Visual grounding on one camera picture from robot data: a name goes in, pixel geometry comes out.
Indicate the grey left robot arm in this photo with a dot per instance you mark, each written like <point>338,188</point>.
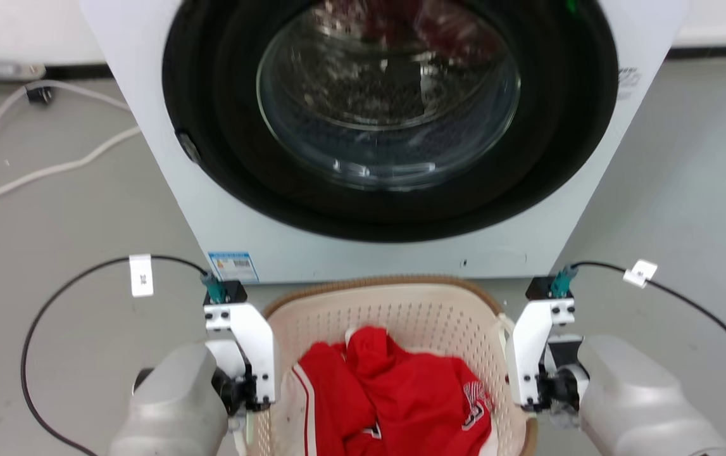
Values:
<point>173,405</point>

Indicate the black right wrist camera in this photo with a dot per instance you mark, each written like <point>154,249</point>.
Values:
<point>543,288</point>

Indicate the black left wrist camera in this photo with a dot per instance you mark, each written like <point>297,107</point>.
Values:
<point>231,292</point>

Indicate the blue white energy label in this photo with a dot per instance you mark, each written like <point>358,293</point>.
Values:
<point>233,266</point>

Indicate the red baseball jersey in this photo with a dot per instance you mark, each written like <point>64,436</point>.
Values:
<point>400,392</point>

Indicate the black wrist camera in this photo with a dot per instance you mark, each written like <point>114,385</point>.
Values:
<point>231,292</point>
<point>543,288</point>

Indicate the grey washer side sticker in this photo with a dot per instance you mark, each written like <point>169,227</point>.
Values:
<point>628,82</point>

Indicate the black wall plug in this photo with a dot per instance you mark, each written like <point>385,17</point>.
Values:
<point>40,95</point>

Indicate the beige perforated laundry basket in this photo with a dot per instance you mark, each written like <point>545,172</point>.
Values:
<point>400,310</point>

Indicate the white front-load washing machine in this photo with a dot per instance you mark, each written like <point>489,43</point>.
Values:
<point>223,218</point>

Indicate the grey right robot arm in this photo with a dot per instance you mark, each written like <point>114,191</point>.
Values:
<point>635,399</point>

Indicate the red clothing inside drum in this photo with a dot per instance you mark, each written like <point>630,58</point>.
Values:
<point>438,25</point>

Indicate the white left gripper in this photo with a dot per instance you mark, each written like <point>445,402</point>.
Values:
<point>250,335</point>

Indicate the black round washer door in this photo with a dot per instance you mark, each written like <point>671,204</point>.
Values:
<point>223,126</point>

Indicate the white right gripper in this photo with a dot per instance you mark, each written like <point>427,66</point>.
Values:
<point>527,342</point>

